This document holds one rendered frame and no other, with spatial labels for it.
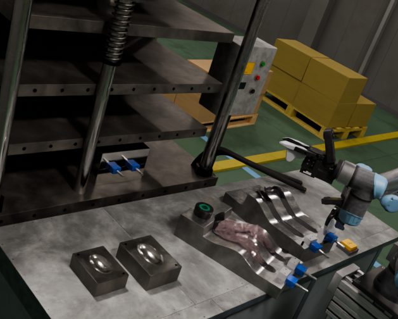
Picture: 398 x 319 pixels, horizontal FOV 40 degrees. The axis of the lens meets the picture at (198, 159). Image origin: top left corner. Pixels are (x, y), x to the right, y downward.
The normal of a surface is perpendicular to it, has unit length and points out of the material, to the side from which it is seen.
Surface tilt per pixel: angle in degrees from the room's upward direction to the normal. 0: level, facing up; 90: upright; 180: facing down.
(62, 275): 0
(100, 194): 0
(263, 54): 90
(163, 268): 0
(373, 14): 90
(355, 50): 90
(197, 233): 90
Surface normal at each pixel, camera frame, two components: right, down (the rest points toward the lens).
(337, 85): -0.73, 0.08
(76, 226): 0.29, -0.86
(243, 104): 0.63, 0.51
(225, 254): -0.50, 0.25
